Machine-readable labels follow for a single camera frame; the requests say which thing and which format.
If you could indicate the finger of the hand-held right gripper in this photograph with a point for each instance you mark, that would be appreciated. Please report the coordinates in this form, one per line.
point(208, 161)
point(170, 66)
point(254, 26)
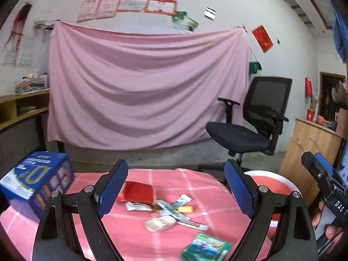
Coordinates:
point(311, 165)
point(327, 165)

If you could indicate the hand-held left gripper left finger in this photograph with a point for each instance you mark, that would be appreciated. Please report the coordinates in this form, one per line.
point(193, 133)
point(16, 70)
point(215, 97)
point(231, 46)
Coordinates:
point(111, 187)

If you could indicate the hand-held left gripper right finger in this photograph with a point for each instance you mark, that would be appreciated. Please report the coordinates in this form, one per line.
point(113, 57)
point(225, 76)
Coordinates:
point(239, 187)

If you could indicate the red packet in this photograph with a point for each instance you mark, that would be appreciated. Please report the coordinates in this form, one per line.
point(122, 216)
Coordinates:
point(308, 87)
point(137, 191)

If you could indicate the red basin with white rim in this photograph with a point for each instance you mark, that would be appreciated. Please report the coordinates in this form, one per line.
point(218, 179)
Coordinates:
point(272, 178)

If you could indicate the green packet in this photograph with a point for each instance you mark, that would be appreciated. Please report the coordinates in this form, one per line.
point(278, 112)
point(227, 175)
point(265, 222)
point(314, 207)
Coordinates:
point(205, 247)

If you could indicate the person's right hand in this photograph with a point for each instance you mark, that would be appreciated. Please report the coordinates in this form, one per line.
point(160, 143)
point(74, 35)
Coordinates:
point(333, 232)

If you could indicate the wooden cabinet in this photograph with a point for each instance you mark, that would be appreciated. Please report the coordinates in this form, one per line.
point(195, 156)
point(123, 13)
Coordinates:
point(307, 146)

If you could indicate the white sachet with brown print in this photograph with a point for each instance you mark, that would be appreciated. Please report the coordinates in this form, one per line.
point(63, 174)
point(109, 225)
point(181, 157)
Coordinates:
point(137, 207)

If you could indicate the orange fruit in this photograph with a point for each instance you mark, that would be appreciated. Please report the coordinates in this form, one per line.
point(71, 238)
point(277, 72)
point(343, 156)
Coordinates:
point(320, 119)

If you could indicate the red cup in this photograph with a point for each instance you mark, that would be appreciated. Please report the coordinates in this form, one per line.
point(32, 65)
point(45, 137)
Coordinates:
point(310, 115)

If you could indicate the black office chair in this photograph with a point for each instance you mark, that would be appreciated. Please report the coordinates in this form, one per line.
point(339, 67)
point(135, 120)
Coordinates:
point(239, 136)

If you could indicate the yellow sachet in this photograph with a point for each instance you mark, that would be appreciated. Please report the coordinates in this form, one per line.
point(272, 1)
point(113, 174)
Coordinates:
point(186, 209)

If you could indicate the white and red sachet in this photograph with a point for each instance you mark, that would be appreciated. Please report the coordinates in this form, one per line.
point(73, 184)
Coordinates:
point(194, 225)

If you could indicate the white and blue sachet strip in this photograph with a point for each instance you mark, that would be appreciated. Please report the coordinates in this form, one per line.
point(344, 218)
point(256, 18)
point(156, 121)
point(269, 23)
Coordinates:
point(180, 200)

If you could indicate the blue cardboard box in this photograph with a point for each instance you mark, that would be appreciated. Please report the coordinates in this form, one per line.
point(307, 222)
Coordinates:
point(35, 179)

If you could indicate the pink checked tablecloth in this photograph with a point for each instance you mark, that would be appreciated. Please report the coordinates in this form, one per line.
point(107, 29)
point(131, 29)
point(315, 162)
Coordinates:
point(163, 244)

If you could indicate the red hanging packet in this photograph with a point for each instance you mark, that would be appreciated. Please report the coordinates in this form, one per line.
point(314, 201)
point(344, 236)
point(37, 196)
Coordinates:
point(308, 87)

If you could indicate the pink hanging cloth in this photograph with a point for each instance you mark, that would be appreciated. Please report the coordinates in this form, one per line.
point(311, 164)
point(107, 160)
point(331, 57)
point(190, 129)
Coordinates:
point(141, 87)

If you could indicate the green hanging bag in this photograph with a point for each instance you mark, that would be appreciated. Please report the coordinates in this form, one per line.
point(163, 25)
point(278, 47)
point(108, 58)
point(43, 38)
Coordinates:
point(255, 67)

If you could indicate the wooden shelf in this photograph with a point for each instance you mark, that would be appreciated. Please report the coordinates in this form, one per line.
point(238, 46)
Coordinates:
point(24, 98)

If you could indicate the blue dotted curtain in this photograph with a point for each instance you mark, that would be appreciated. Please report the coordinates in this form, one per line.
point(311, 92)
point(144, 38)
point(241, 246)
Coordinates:
point(341, 35)

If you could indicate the stack of books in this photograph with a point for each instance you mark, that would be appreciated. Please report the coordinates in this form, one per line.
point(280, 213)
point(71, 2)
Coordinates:
point(31, 83)

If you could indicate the red wall poster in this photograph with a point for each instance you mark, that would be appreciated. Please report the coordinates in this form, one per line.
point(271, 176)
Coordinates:
point(262, 38)

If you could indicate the white wall calendar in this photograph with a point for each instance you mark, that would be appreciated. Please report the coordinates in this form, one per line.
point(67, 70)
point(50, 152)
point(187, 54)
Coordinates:
point(16, 53)

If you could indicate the green wall cards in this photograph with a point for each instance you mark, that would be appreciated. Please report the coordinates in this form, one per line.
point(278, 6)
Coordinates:
point(185, 21)

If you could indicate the silver wall sticker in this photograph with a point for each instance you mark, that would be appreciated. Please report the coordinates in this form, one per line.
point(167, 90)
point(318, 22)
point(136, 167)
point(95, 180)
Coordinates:
point(210, 13)

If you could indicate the small wall shelf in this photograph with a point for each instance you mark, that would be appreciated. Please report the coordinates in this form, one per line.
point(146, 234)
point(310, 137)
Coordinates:
point(43, 24)

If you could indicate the red tassel wall decoration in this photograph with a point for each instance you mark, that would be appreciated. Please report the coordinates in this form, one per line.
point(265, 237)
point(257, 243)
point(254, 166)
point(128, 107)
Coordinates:
point(19, 24)

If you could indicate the group of wall certificates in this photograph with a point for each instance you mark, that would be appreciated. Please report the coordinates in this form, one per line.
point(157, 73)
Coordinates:
point(136, 0)

